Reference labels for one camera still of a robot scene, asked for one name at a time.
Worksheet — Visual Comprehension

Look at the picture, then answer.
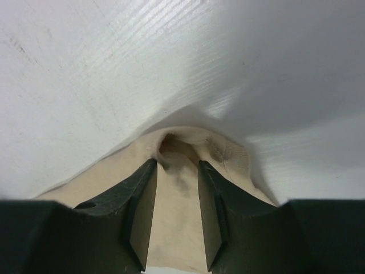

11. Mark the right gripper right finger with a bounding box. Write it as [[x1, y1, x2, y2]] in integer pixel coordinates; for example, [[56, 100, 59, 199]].
[[198, 161, 364, 273]]

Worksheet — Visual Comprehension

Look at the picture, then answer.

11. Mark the beige t shirt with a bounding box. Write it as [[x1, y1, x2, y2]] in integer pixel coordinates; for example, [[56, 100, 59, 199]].
[[39, 127, 270, 273]]

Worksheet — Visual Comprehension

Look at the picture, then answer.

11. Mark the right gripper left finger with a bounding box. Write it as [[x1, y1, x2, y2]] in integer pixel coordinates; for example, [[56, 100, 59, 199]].
[[1, 159, 157, 273]]

